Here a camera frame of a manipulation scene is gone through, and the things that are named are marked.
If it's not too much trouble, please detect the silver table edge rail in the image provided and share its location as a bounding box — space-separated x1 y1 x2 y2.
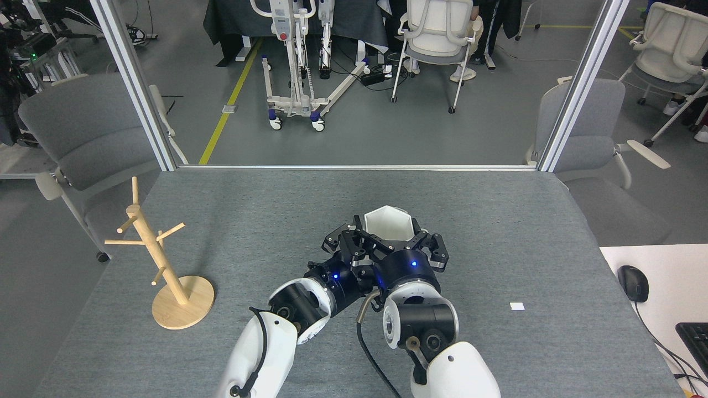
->
177 164 538 171

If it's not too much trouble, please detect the white stand on wheels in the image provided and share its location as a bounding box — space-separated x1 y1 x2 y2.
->
249 0 370 132

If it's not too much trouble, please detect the grey upholstered chair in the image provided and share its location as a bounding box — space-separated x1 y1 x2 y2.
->
525 76 671 247
18 74 189 263

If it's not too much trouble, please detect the person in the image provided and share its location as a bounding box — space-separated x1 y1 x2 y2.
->
473 0 523 71
382 0 483 83
663 97 708 144
55 0 148 46

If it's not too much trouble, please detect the white mesh office chair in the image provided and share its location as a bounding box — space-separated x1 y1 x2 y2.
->
390 0 483 114
618 2 708 148

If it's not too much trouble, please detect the silver frame post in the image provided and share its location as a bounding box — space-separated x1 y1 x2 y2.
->
88 0 179 172
538 0 631 173

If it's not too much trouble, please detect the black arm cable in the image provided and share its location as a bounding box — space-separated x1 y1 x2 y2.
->
356 292 402 398

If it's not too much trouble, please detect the black equipment rack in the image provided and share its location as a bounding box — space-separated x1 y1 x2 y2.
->
0 0 84 147

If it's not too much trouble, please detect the table with dark cloth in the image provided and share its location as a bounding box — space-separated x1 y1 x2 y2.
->
203 0 389 67

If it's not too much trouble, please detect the wooden cup rack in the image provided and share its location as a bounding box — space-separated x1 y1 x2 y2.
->
105 177 215 331

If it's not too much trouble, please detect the black power strip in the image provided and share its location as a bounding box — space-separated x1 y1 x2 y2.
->
361 65 393 86

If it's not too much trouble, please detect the black keyboard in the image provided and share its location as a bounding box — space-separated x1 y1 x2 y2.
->
675 322 708 376

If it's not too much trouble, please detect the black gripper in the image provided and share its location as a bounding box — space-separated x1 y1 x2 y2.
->
303 222 378 318
351 214 450 292

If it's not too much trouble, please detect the black mouse cable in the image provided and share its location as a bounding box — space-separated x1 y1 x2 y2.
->
633 301 708 383

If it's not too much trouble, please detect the white desk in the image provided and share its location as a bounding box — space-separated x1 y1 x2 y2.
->
600 244 708 398

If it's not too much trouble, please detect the white hexagonal cup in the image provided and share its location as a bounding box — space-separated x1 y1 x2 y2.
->
363 206 414 244

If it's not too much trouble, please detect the black computer mouse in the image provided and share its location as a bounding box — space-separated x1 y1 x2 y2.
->
617 265 649 303

